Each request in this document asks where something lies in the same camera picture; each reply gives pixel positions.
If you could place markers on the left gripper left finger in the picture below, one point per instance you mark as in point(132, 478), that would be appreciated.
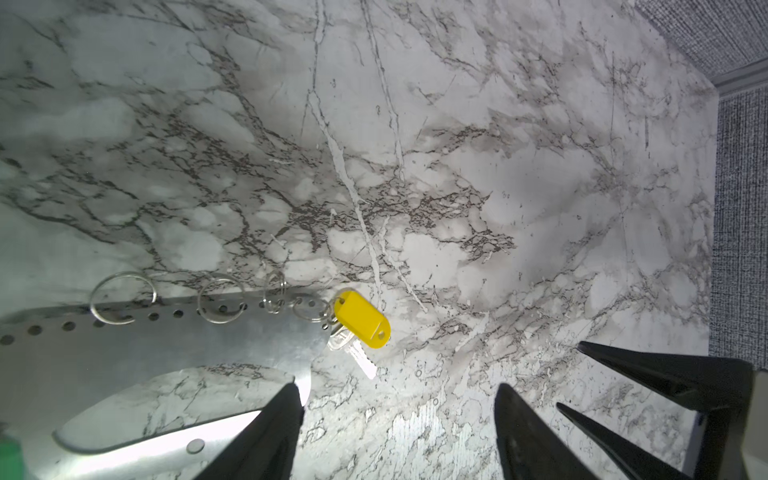
point(266, 448)

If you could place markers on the silver perforated metal key holder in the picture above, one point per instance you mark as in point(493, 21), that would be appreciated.
point(56, 363)

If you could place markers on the yellow key tag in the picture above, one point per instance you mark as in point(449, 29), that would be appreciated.
point(361, 318)

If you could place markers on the green key tag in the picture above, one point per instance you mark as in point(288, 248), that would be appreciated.
point(11, 460)

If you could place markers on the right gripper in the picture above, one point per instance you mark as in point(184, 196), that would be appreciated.
point(729, 436)

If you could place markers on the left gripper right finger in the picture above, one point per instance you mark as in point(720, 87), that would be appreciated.
point(528, 448)

